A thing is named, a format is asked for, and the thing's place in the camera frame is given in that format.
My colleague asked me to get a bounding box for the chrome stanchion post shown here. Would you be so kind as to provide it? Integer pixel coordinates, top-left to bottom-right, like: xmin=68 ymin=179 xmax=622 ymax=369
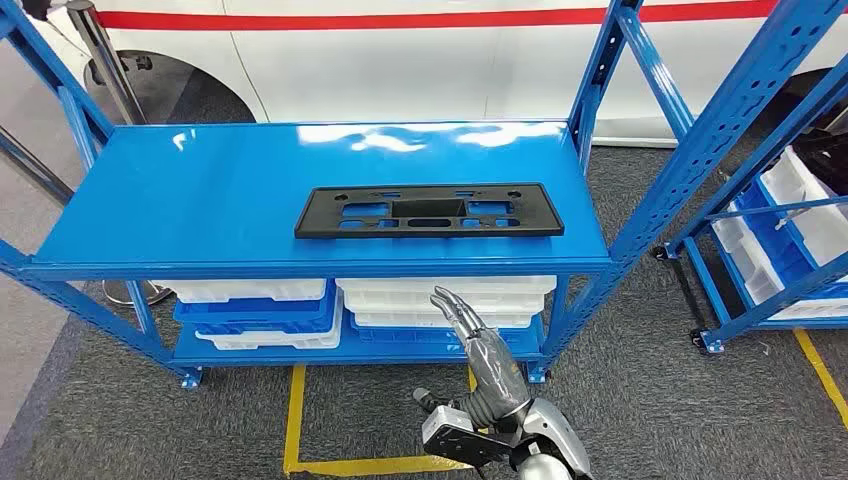
xmin=66 ymin=0 xmax=175 ymax=307

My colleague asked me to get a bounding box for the blue metal shelf rack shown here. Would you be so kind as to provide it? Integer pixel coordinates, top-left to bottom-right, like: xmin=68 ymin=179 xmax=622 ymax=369
xmin=652 ymin=52 xmax=848 ymax=356
xmin=0 ymin=0 xmax=846 ymax=392

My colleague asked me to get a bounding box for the black plastic plate bracket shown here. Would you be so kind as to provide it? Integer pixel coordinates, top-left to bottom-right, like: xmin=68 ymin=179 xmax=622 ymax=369
xmin=294 ymin=183 xmax=566 ymax=240

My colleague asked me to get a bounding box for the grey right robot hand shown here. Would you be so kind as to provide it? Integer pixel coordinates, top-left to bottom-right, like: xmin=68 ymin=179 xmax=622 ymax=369
xmin=412 ymin=286 xmax=533 ymax=429

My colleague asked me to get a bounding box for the white car with red stripe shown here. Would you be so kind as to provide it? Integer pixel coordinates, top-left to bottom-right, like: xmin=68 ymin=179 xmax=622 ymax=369
xmin=39 ymin=0 xmax=848 ymax=148

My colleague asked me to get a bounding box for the black parts pile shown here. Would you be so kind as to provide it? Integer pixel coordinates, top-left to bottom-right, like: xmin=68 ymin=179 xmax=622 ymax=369
xmin=790 ymin=122 xmax=848 ymax=197

